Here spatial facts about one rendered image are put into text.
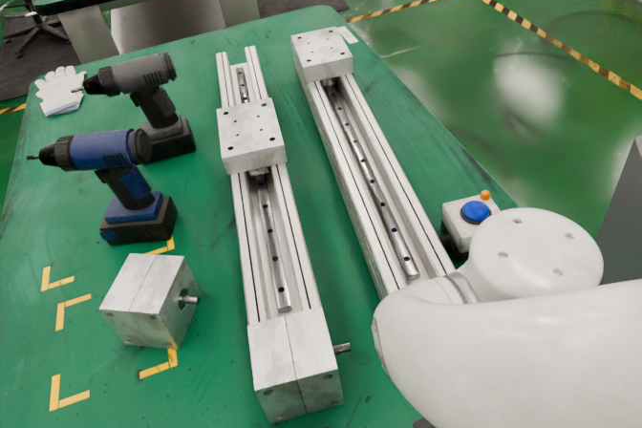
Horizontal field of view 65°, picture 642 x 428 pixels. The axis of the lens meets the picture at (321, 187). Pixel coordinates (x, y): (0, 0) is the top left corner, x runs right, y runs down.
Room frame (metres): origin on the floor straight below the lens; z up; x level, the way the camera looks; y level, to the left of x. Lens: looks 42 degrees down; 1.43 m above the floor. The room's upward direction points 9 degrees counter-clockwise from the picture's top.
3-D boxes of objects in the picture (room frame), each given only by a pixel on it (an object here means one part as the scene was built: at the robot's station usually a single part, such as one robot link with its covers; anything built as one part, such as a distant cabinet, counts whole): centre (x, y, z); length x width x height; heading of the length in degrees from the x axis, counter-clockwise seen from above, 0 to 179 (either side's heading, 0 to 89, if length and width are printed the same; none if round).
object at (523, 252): (0.21, -0.13, 1.09); 0.09 x 0.08 x 0.13; 98
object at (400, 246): (0.79, -0.07, 0.82); 0.80 x 0.10 x 0.09; 6
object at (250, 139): (0.77, 0.11, 0.87); 0.16 x 0.11 x 0.07; 6
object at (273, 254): (0.77, 0.11, 0.82); 0.80 x 0.10 x 0.09; 6
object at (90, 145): (0.68, 0.37, 0.89); 0.20 x 0.08 x 0.22; 85
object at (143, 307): (0.47, 0.26, 0.83); 0.11 x 0.10 x 0.10; 75
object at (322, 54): (1.04, -0.05, 0.87); 0.16 x 0.11 x 0.07; 6
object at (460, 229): (0.53, -0.22, 0.81); 0.10 x 0.08 x 0.06; 96
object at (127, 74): (0.91, 0.35, 0.89); 0.20 x 0.08 x 0.22; 102
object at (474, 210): (0.53, -0.23, 0.84); 0.04 x 0.04 x 0.02
